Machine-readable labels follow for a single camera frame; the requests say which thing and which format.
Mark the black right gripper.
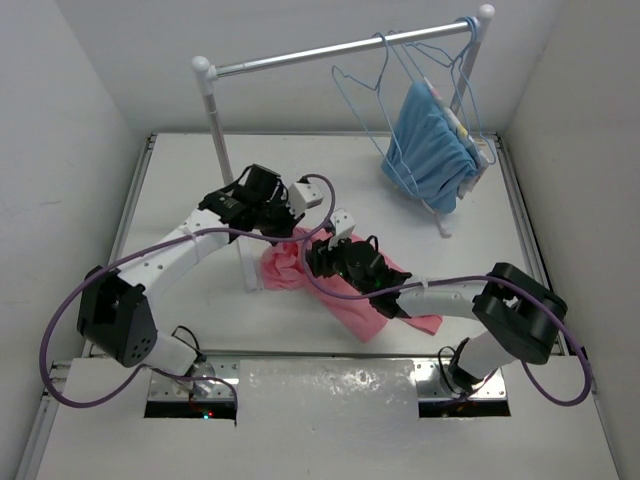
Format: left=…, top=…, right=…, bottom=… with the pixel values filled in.
left=304, top=230, right=373, bottom=298

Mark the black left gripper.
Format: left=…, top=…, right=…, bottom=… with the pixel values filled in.
left=254, top=189, right=304, bottom=246

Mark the pink t shirt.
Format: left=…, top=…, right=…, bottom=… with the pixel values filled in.
left=260, top=242, right=443, bottom=343

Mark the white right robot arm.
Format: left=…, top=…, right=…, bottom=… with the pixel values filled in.
left=302, top=239, right=568, bottom=394

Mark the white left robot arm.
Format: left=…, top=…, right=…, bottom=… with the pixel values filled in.
left=77, top=165, right=322, bottom=376

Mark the blue t shirt on hanger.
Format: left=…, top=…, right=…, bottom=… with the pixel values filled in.
left=381, top=81, right=476, bottom=214

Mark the patterned white garment on hanger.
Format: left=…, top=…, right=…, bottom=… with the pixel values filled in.
left=423, top=76, right=490, bottom=200

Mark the blue hanger at rack end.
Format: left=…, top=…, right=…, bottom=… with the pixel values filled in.
left=450, top=16, right=498, bottom=165

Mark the white clothes rack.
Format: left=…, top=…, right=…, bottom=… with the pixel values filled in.
left=190, top=3, right=496, bottom=293

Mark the white foreground cover board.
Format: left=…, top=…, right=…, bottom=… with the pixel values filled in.
left=38, top=358, right=617, bottom=479

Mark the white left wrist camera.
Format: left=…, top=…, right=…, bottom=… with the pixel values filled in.
left=288, top=182, right=324, bottom=217

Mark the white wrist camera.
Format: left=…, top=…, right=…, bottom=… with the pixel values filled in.
left=288, top=182, right=324, bottom=217
left=330, top=208, right=356, bottom=241

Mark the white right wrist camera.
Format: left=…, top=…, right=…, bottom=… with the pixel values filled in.
left=330, top=208, right=356, bottom=241

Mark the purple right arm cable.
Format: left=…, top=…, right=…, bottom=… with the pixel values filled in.
left=298, top=217, right=594, bottom=405

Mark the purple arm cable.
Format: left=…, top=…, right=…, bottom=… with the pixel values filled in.
left=298, top=217, right=594, bottom=405
left=38, top=172, right=336, bottom=410

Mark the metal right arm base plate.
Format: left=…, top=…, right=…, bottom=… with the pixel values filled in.
left=412, top=358, right=507, bottom=402

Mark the light blue wire hanger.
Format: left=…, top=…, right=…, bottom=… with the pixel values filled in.
left=331, top=30, right=421, bottom=199

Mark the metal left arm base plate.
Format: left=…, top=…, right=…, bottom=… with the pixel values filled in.
left=148, top=361, right=239, bottom=402

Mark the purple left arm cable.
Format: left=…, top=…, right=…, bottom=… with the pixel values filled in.
left=38, top=172, right=336, bottom=410

